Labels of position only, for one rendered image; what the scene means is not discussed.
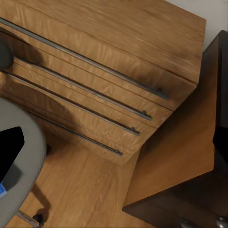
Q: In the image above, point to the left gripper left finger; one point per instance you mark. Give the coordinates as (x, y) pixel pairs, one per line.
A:
(11, 143)

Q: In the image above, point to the swivel chair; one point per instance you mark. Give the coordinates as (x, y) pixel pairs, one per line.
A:
(24, 171)

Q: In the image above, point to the cabinet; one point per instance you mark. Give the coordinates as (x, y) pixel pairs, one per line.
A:
(103, 75)
(173, 184)

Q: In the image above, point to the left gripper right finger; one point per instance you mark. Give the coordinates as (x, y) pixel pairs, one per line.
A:
(220, 141)

